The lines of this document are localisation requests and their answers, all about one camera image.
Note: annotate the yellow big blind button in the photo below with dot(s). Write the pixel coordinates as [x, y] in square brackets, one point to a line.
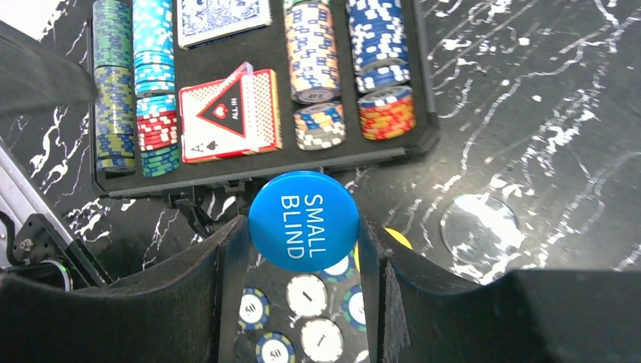
[395, 234]

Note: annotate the white 1 chip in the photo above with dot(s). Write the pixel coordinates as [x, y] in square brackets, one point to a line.
[322, 340]
[306, 295]

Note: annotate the blue playing card deck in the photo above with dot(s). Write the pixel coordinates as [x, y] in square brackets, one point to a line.
[202, 22]

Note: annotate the clear acrylic dealer button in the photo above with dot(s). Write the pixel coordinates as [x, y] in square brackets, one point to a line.
[482, 234]

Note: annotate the red triangle all-in token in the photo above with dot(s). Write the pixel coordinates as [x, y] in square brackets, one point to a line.
[231, 112]

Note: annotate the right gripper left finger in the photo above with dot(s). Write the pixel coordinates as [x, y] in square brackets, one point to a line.
[184, 309]

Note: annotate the blue 50 chip bottom-right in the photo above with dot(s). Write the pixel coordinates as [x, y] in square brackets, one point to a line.
[275, 347]

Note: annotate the cyan chip row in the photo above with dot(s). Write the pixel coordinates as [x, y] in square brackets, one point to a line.
[155, 86]

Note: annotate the blue 50 chip top-right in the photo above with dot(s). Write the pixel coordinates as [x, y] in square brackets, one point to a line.
[353, 308]

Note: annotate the blue 50 chip top-left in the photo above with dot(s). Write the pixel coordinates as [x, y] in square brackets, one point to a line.
[340, 272]

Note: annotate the white 1 chip left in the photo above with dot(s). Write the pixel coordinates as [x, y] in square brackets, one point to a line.
[306, 295]

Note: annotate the orange blue chip row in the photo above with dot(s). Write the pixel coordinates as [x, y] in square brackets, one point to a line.
[314, 75]

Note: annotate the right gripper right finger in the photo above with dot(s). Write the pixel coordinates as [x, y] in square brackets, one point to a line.
[417, 311]

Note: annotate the blue small blind button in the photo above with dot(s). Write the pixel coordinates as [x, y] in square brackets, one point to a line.
[304, 221]

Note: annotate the red playing card deck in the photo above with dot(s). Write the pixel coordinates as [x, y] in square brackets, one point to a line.
[268, 136]

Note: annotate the blue white chip row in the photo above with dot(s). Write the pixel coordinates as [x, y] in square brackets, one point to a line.
[381, 63]

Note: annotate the black poker set case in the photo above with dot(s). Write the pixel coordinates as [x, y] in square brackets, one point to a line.
[265, 50]

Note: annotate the yellow green chip row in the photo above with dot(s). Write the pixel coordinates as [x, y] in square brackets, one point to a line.
[114, 112]

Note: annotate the blue 50 chip bottom-left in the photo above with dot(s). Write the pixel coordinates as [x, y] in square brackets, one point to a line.
[254, 309]

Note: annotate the white 1 chip right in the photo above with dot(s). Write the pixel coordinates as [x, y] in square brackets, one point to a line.
[322, 340]

